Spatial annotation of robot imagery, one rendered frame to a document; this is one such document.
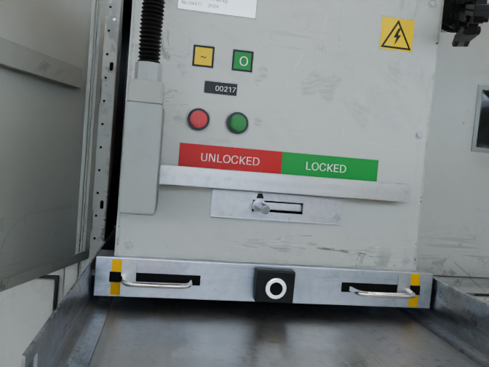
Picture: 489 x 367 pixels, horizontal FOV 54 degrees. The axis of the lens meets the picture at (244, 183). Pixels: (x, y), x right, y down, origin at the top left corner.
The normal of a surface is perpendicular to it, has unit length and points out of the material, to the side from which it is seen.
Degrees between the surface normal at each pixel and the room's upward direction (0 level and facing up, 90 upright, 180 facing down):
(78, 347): 0
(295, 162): 90
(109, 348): 0
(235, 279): 90
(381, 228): 90
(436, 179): 90
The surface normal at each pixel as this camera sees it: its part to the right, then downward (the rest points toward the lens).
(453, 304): -0.98, -0.07
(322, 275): 0.15, 0.07
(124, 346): 0.08, -1.00
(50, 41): 0.98, 0.09
